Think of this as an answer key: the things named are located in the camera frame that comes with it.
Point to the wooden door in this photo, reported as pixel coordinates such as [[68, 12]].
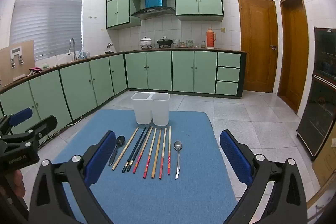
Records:
[[294, 56], [258, 43]]

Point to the person's left hand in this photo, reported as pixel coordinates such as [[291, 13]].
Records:
[[17, 183]]

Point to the plain light wooden chopstick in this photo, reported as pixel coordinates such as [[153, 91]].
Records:
[[125, 149]]

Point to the glass jar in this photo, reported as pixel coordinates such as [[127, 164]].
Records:
[[189, 43]]

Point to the range hood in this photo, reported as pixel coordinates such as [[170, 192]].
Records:
[[153, 12]]

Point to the white double utensil holder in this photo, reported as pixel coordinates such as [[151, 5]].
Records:
[[160, 111]]

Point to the grey window blind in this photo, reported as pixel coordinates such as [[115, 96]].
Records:
[[47, 19]]

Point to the wooden board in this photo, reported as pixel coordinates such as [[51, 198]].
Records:
[[8, 64]]

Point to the plain yellowish wooden chopstick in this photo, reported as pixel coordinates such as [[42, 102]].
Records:
[[156, 153]]

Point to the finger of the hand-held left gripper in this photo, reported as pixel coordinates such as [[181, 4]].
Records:
[[20, 116], [43, 124]]

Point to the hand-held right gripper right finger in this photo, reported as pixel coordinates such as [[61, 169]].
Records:
[[235, 158]]

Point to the metal spoon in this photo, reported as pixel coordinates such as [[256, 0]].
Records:
[[178, 145]]

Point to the blue table mat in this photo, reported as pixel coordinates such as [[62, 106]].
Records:
[[183, 187]]

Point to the green base cabinets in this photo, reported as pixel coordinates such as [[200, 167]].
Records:
[[157, 71]]

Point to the orange thermos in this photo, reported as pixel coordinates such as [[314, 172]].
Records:
[[210, 39]]

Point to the cardboard box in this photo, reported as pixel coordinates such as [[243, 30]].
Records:
[[326, 161]]

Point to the black wok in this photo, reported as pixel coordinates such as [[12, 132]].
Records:
[[165, 42]]

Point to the white cooking pot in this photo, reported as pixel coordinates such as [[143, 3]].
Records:
[[146, 42]]

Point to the metal faucet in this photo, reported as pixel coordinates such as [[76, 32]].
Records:
[[71, 41]]

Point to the black spoon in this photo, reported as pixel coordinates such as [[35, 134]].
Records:
[[120, 140]]

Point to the pink cloth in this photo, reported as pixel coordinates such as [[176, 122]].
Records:
[[35, 70]]

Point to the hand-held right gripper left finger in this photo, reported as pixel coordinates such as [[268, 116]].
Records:
[[101, 155]]

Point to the black glass-front cabinet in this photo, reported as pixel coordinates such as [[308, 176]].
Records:
[[320, 98]]

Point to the white clip holder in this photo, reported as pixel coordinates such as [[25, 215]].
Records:
[[16, 57]]

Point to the bottles by sink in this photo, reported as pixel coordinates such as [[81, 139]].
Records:
[[84, 54]]

